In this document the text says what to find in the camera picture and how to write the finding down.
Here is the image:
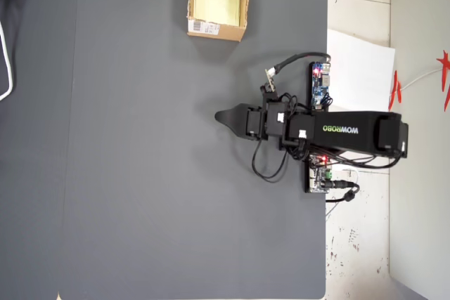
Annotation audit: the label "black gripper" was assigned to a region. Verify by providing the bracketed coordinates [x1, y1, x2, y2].
[214, 103, 268, 141]

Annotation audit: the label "open cardboard box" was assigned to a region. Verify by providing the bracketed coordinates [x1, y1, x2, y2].
[186, 0, 251, 42]

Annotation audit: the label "blue circuit board black tray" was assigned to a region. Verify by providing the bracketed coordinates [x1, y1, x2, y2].
[308, 62, 334, 112]

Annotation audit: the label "dark grey table mat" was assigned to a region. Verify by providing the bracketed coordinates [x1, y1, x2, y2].
[0, 0, 80, 300]
[58, 0, 330, 300]

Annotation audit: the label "motor controller board red LED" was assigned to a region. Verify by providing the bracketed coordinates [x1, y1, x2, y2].
[304, 154, 335, 195]

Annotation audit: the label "white paper sheet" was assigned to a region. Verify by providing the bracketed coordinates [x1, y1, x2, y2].
[326, 28, 397, 115]

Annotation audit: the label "thin black wire loop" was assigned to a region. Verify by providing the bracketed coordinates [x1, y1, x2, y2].
[251, 138, 300, 183]

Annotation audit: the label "black camera circuit board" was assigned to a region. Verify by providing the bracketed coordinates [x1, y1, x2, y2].
[264, 67, 277, 93]

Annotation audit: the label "thick black USB cable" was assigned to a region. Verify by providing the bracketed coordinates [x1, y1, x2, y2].
[269, 52, 333, 78]

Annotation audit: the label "black power plug cable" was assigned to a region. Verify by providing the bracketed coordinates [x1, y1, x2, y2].
[325, 179, 361, 204]

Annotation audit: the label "thin black servo wires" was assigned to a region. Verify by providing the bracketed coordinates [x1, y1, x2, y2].
[330, 148, 405, 170]

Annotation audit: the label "thin white floor cable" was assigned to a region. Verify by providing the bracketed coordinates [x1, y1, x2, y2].
[399, 67, 444, 93]

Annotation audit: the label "thick white cord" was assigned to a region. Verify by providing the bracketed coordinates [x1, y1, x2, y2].
[0, 20, 15, 101]

